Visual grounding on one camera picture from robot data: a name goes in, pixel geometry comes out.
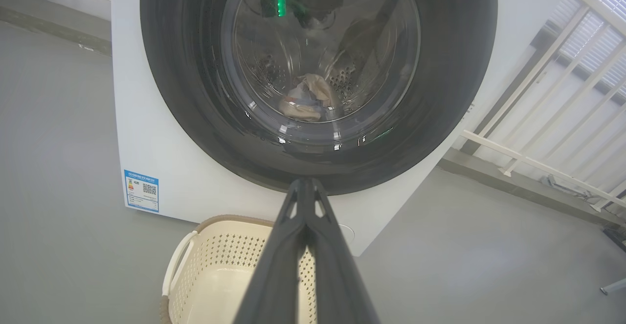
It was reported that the black round glass washer door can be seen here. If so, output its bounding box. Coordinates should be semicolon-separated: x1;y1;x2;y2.
140;0;498;196

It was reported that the white front-load washing machine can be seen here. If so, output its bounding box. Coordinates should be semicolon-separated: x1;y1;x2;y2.
110;0;575;257

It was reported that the round white filter cover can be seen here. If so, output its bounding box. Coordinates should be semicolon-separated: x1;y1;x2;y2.
337;224;356;246

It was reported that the cream and blue garment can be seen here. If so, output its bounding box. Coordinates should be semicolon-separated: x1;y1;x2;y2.
279;73;338;121

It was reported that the cream perforated laundry basket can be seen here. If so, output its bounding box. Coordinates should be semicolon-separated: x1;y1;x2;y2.
160;215;318;324

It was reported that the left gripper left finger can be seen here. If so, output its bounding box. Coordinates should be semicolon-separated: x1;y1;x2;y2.
234;178;308;324

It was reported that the blue energy label sticker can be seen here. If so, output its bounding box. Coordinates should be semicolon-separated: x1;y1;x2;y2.
124;169;159;213

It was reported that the white metal railing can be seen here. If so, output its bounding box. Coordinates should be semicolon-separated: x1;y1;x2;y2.
460;0;626;212

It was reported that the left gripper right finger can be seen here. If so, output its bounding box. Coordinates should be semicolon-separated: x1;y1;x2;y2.
307;178;380;324

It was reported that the grey metal furniture leg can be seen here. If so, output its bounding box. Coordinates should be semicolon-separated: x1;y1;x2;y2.
601;278;626;296

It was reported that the blue bear print garment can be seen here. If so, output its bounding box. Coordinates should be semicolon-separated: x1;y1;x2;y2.
289;87;326;109

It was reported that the stainless steel washing machine drum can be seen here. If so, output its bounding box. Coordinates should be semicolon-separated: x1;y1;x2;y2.
235;0;416;124

